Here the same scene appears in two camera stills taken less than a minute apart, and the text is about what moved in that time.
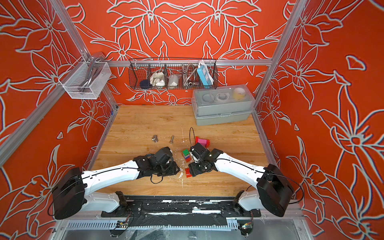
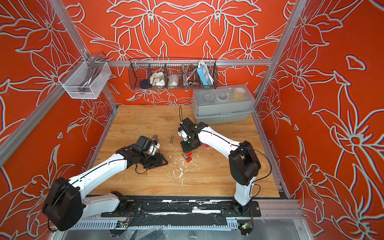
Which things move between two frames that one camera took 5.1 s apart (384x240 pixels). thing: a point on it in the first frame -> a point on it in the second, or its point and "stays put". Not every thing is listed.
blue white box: [205, 75] stays put
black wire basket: [173, 74] stays put
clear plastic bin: [85, 80] stays put
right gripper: [193, 170] -> [185, 148]
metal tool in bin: [95, 61] stays put
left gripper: [174, 169] -> [158, 161]
